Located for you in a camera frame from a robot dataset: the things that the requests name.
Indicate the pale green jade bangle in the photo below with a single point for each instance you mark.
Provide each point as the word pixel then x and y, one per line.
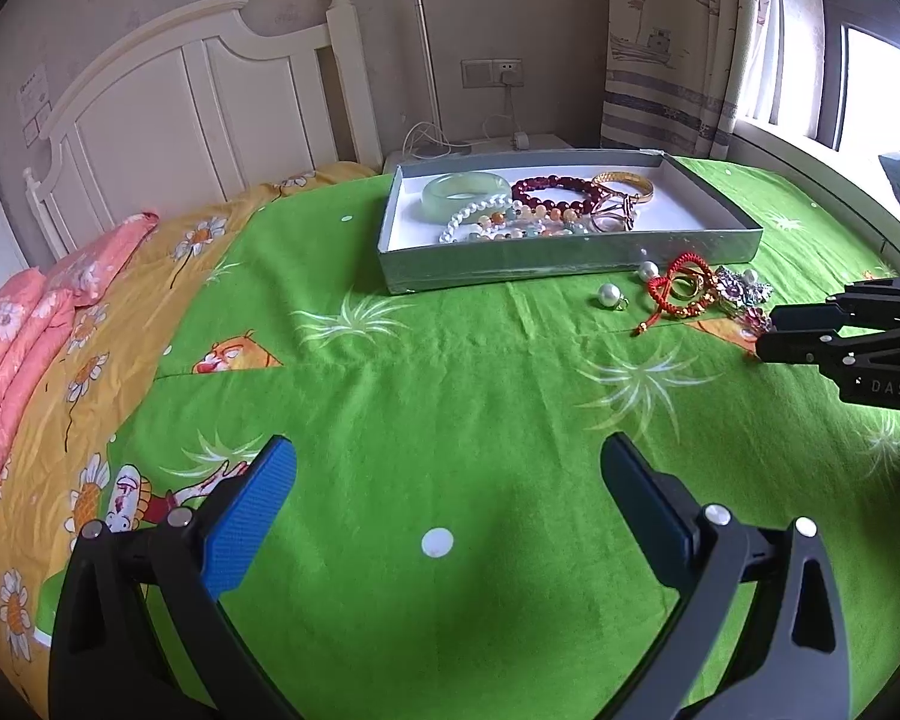
pixel 435 202

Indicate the pink folded quilt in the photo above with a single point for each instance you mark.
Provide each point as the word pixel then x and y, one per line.
pixel 15 360

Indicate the silver jewelled brooch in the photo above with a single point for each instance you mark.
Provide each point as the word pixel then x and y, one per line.
pixel 739 289

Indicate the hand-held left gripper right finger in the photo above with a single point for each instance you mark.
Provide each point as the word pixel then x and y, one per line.
pixel 649 510

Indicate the silver stick lamp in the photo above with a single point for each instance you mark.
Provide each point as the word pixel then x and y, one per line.
pixel 427 67

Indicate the window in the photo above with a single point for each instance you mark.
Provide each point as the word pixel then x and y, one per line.
pixel 870 90

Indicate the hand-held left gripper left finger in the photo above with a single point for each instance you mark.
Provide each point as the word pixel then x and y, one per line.
pixel 247 525

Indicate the ship print curtain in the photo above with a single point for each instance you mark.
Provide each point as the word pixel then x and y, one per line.
pixel 660 52

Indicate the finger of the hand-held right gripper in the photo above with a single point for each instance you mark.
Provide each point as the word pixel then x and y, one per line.
pixel 795 349
pixel 810 319

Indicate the green printed blanket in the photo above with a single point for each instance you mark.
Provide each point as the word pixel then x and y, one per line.
pixel 435 420

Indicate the pink floral pillow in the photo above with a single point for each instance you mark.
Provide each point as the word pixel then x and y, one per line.
pixel 105 255

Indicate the wall socket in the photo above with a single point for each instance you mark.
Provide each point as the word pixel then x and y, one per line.
pixel 480 73

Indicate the paper wall notice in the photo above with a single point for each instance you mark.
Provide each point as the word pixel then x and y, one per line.
pixel 34 94

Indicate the white wooden headboard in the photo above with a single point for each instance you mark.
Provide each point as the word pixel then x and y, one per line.
pixel 157 105

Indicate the grey cardboard box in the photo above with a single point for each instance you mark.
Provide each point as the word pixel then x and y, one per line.
pixel 495 266

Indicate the gold bangle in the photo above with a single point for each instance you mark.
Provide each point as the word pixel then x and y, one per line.
pixel 641 184

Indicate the white nightstand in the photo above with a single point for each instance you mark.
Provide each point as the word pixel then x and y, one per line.
pixel 547 142

